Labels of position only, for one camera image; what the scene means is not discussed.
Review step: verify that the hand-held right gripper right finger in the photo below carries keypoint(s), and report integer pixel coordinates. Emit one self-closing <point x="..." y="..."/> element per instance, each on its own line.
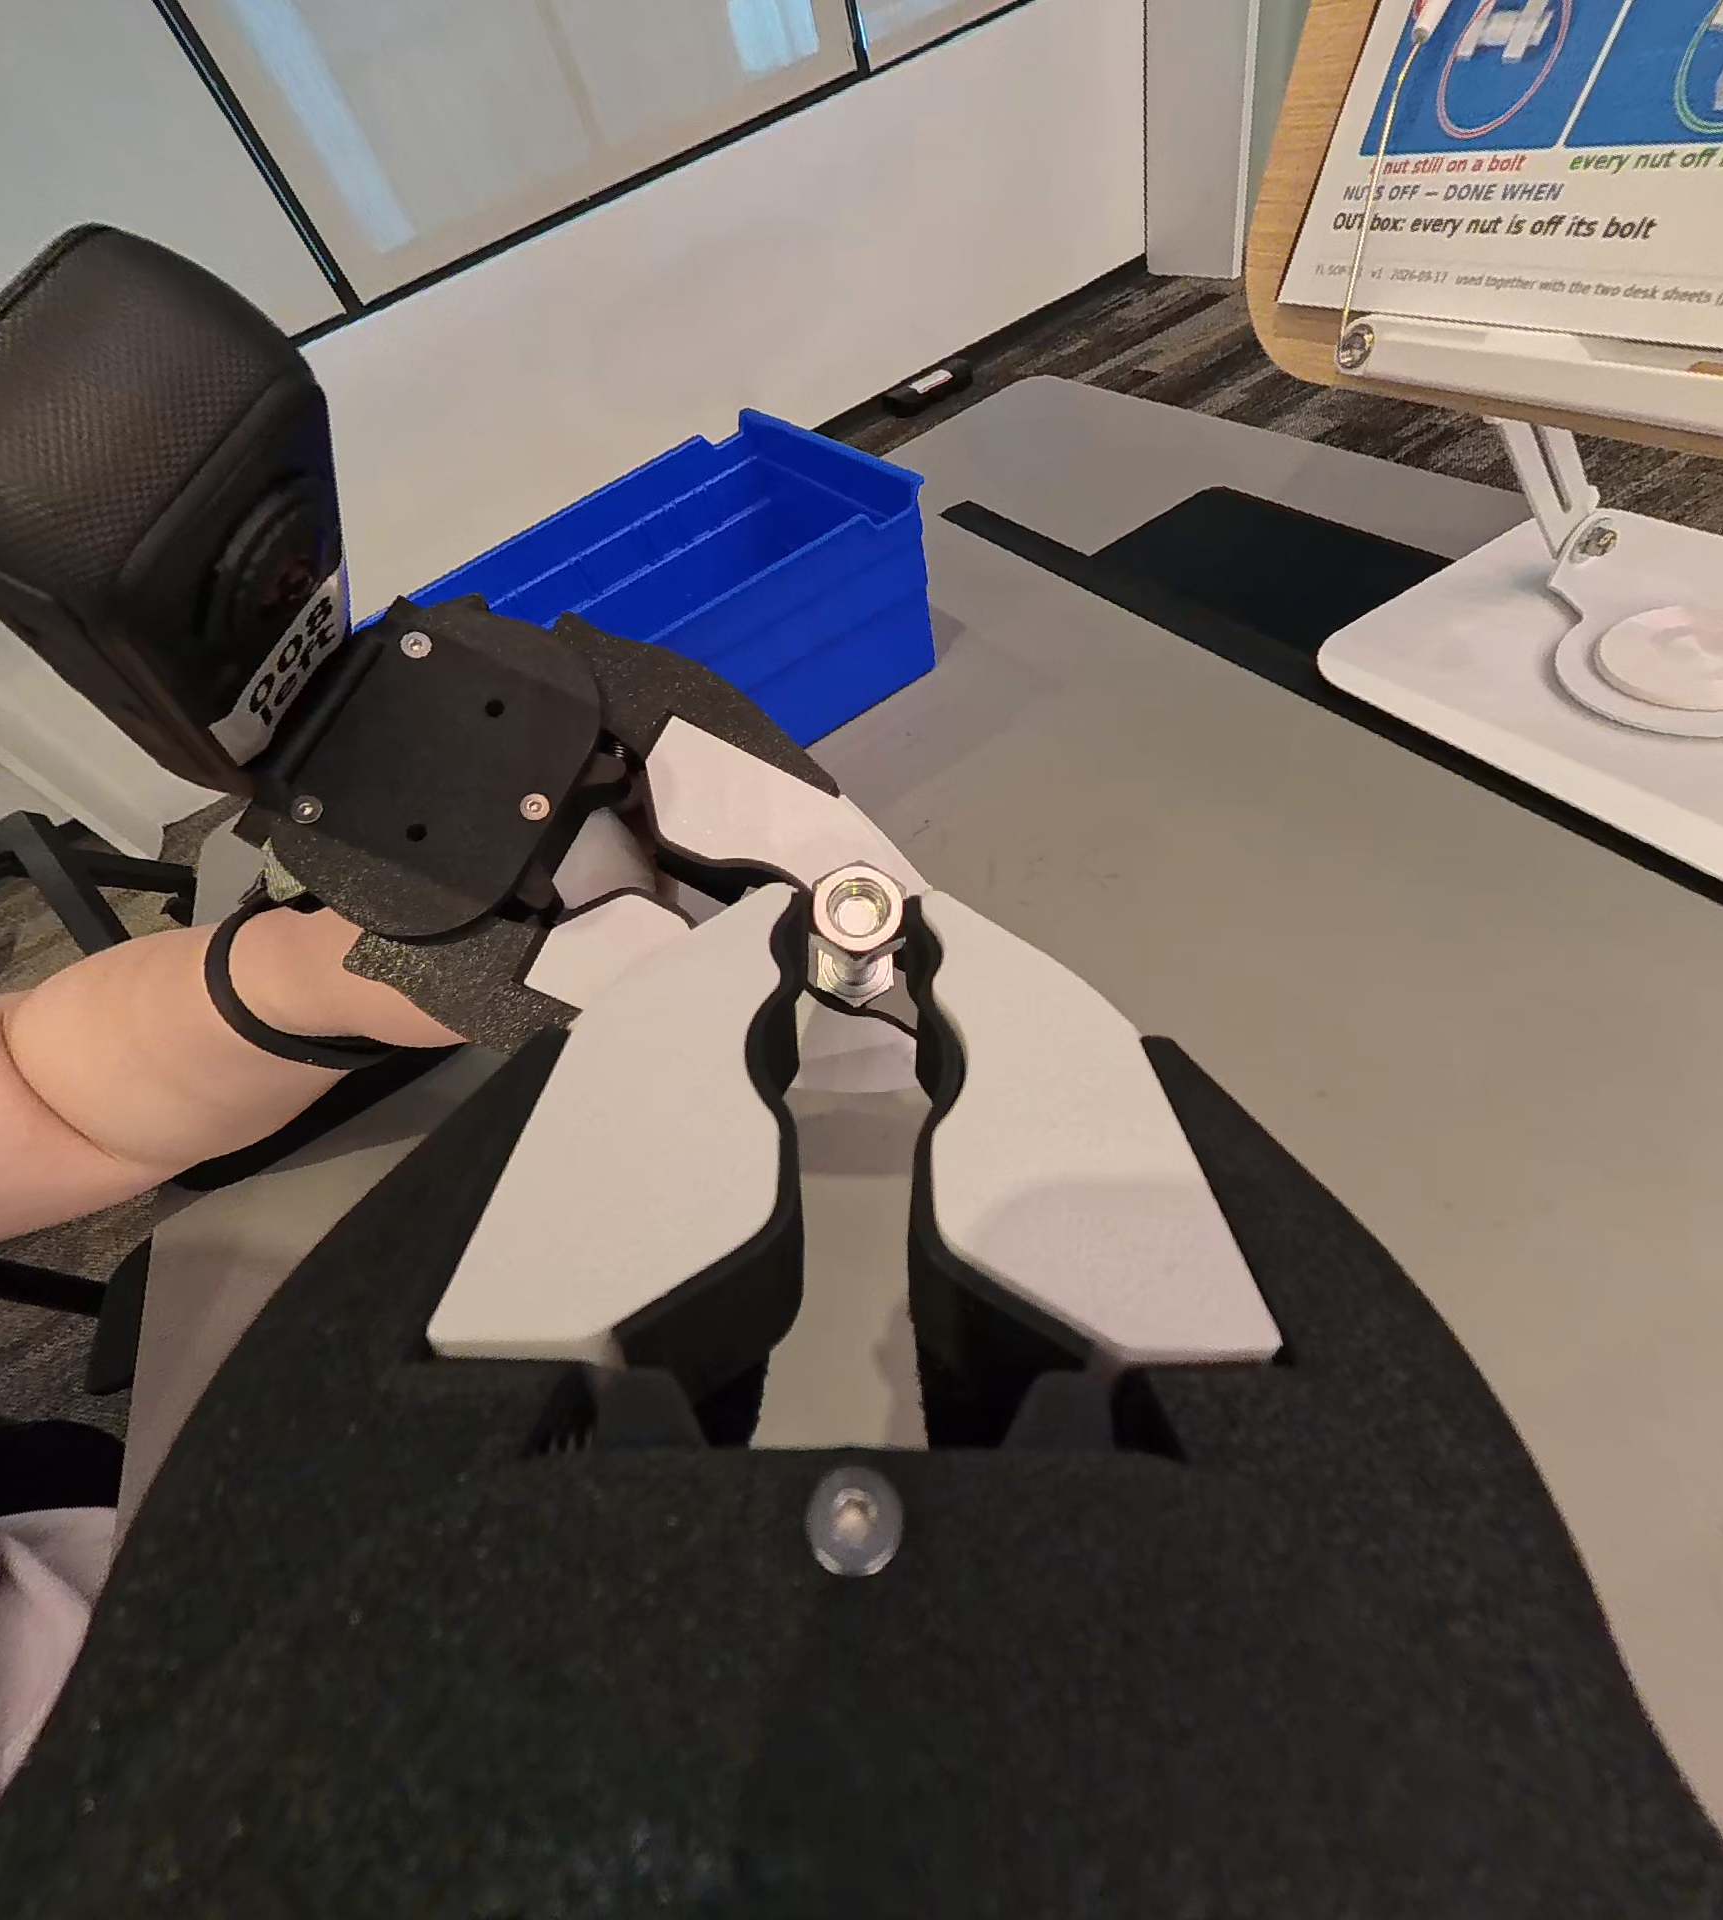
<point x="1103" y="1200"/>

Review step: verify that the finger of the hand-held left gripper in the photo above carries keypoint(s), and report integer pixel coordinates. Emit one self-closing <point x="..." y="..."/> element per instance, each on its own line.
<point x="757" y="810"/>
<point x="607" y="944"/>

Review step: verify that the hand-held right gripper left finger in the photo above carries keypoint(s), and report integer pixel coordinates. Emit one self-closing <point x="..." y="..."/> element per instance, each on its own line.
<point x="623" y="1171"/>

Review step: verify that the silver hex nut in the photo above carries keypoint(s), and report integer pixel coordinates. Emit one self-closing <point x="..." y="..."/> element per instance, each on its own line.
<point x="877" y="942"/>

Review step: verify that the blue plastic bin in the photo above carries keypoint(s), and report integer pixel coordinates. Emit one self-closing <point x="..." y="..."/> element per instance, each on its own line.
<point x="803" y="630"/>

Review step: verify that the person's left hand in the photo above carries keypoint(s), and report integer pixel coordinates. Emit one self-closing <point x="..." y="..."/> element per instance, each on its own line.
<point x="157" y="1050"/>

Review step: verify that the wood and white document stand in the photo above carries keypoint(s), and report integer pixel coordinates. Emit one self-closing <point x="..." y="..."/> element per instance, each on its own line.
<point x="1432" y="674"/>

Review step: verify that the printed instruction poster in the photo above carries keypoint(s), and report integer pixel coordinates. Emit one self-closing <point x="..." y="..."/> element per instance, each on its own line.
<point x="1702" y="285"/>

